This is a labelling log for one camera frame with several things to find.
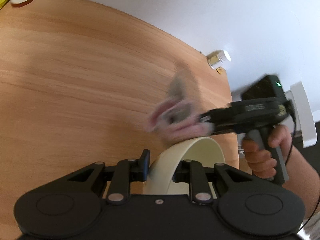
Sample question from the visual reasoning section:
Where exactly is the pink grey cleaning cloth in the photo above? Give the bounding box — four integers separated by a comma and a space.
146, 73, 214, 146

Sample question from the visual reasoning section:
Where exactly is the right forearm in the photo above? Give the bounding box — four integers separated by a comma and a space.
283, 146, 319, 219

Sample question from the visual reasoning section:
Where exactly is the white box device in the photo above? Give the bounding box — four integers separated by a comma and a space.
285, 81, 317, 148

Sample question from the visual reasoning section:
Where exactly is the pale green bowl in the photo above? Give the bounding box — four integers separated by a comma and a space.
143, 137, 225, 195

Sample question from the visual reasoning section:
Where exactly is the person's right hand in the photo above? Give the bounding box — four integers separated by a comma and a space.
242, 125, 293, 179

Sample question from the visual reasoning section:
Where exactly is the small yellow tag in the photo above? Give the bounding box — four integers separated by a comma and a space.
216, 67, 223, 74

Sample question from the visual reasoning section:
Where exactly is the small white jar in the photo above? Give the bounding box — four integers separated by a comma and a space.
207, 50, 232, 69

